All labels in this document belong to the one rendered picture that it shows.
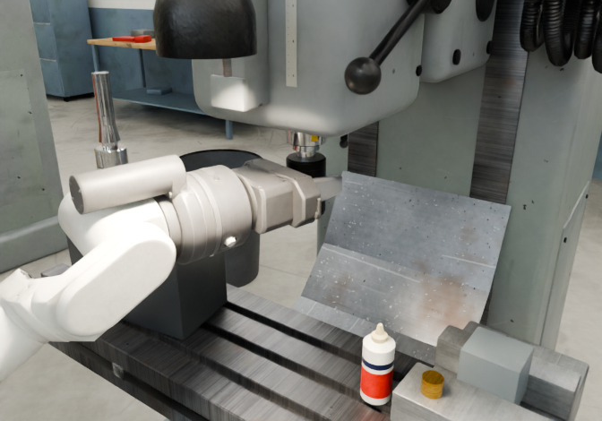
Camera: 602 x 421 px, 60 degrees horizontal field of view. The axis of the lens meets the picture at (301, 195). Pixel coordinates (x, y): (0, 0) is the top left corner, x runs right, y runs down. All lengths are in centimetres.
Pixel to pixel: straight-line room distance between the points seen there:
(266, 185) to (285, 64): 13
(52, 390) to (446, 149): 185
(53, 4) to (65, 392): 608
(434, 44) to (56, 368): 212
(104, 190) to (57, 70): 739
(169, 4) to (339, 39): 16
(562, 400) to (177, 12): 53
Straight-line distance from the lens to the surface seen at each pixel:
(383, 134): 98
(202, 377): 77
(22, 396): 239
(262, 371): 77
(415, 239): 96
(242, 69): 48
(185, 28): 37
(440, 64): 63
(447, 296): 93
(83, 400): 228
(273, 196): 54
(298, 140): 58
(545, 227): 93
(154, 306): 84
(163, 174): 49
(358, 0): 48
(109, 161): 84
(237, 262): 270
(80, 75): 797
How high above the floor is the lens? 144
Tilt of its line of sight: 21 degrees down
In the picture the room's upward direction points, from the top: straight up
